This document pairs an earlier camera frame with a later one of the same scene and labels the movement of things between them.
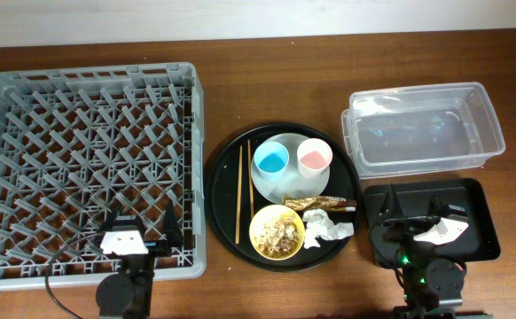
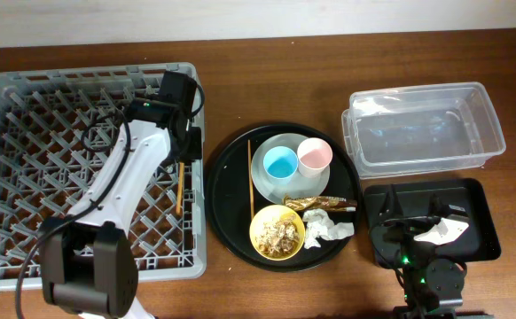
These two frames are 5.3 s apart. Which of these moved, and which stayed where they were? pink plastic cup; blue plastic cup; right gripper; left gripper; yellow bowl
Moved: blue plastic cup; left gripper
Stayed: right gripper; pink plastic cup; yellow bowl
